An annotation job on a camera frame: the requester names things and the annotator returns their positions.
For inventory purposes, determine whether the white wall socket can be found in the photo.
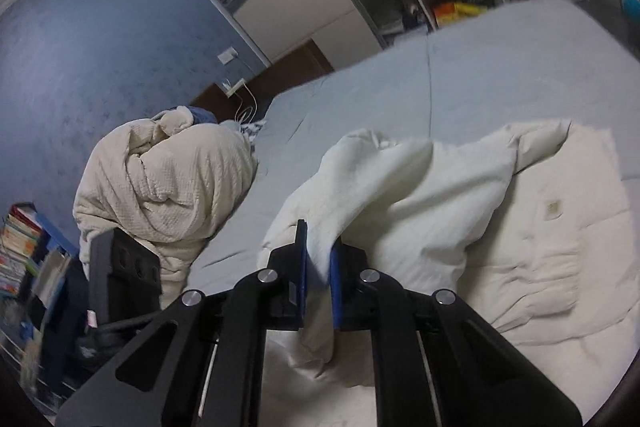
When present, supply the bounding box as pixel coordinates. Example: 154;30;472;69
218;46;239;65

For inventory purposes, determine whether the brown wooden headboard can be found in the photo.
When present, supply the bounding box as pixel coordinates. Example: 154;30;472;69
191;40;334;121

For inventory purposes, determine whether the stack of books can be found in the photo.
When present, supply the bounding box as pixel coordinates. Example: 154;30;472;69
0;202;44;298

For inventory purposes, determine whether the light blue bed sheet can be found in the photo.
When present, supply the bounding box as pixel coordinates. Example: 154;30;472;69
186;0;639;294

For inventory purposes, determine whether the white charger with cable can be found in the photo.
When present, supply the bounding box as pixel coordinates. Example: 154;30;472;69
222;78;258;124

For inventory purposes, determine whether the white puffer jacket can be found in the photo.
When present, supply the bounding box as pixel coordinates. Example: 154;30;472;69
196;118;640;427

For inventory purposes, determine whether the yellow orange bag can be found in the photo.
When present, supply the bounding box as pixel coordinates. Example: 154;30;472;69
433;2;488;28

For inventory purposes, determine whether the cream knitted blanket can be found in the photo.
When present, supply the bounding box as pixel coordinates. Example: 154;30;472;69
73;106;257;307

